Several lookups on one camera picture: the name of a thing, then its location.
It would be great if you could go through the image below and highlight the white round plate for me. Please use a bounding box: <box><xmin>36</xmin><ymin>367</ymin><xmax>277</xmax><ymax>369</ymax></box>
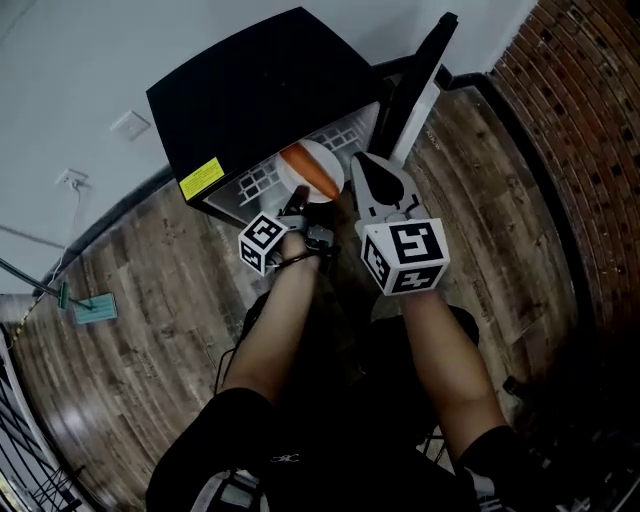
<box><xmin>273</xmin><ymin>138</ymin><xmax>346</xmax><ymax>204</ymax></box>

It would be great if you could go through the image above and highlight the teal flat mop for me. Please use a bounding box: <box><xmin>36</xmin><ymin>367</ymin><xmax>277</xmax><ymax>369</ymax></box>
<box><xmin>0</xmin><ymin>256</ymin><xmax>119</xmax><ymax>326</ymax></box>

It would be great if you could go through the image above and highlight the black wrist strap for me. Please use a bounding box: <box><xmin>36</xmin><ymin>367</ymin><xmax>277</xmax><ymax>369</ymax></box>
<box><xmin>271</xmin><ymin>246</ymin><xmax>342</xmax><ymax>270</ymax></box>

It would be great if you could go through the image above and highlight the black mini fridge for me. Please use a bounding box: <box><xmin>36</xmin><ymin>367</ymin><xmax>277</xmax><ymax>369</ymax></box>
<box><xmin>145</xmin><ymin>6</ymin><xmax>459</xmax><ymax>232</ymax></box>

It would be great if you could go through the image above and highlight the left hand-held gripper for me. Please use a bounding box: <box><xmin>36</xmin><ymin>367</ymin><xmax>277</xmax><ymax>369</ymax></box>
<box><xmin>238</xmin><ymin>184</ymin><xmax>342</xmax><ymax>277</ymax></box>

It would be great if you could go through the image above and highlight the orange carrot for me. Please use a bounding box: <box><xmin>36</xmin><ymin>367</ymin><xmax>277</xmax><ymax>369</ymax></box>
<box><xmin>278</xmin><ymin>142</ymin><xmax>342</xmax><ymax>201</ymax></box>

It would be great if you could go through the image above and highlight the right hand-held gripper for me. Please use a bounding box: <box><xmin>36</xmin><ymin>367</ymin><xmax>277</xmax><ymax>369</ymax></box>
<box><xmin>349</xmin><ymin>151</ymin><xmax>451</xmax><ymax>298</ymax></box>

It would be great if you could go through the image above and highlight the white wall socket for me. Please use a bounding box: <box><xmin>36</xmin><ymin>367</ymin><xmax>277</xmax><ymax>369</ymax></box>
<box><xmin>54</xmin><ymin>168</ymin><xmax>92</xmax><ymax>191</ymax></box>
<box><xmin>109</xmin><ymin>109</ymin><xmax>152</xmax><ymax>143</ymax></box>

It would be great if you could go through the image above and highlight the black metal railing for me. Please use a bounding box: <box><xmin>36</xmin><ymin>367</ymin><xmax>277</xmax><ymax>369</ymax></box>
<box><xmin>0</xmin><ymin>323</ymin><xmax>87</xmax><ymax>512</ymax></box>

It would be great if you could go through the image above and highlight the person's left forearm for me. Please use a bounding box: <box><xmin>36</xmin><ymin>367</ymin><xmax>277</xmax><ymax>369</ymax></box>
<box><xmin>221</xmin><ymin>231</ymin><xmax>322</xmax><ymax>407</ymax></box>

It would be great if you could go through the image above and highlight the person's right forearm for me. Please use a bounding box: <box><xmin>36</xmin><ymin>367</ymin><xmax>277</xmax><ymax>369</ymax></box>
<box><xmin>398</xmin><ymin>288</ymin><xmax>507</xmax><ymax>462</ymax></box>

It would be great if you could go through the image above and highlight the person's black clothing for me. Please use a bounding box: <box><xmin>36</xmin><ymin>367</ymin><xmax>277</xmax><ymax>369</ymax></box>
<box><xmin>144</xmin><ymin>298</ymin><xmax>554</xmax><ymax>512</ymax></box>

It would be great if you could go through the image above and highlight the white harness strap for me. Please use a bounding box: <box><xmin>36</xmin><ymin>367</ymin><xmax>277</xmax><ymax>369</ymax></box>
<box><xmin>191</xmin><ymin>466</ymin><xmax>262</xmax><ymax>512</ymax></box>
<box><xmin>463</xmin><ymin>466</ymin><xmax>507</xmax><ymax>512</ymax></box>

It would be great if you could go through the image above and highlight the yellow black striped cable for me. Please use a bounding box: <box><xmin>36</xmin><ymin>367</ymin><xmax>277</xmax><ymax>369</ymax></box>
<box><xmin>8</xmin><ymin>293</ymin><xmax>42</xmax><ymax>347</ymax></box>

